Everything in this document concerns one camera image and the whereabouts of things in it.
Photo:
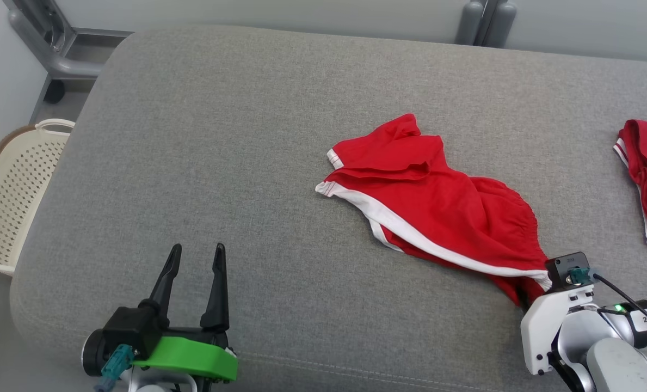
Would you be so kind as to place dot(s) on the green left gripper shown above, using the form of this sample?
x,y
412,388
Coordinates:
x,y
192,356

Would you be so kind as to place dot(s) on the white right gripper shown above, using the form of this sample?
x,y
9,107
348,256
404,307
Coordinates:
x,y
538,332

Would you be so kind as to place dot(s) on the red shorts with white stripes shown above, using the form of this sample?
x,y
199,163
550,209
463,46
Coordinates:
x,y
437,207

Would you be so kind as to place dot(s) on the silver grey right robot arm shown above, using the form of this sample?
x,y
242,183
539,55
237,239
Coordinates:
x,y
611,359

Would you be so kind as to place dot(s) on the grey fabric sofa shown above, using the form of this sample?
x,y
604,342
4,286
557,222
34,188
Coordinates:
x,y
247,163

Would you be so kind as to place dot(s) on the cream perforated laundry basket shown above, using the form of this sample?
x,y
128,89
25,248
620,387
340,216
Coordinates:
x,y
13,201

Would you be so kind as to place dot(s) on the black caster wheel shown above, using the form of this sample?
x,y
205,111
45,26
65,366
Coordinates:
x,y
54,91

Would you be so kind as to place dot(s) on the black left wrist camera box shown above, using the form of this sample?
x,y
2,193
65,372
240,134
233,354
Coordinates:
x,y
130,326

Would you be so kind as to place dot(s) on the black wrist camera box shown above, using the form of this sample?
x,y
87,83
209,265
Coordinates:
x,y
562,269
130,326

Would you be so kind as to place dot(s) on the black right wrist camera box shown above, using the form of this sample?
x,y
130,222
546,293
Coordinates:
x,y
562,269

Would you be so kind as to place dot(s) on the grey metal tube frame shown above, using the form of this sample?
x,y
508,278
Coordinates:
x,y
56,60

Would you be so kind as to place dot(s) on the grey wall skirting rail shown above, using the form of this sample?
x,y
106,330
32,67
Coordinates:
x,y
103,32

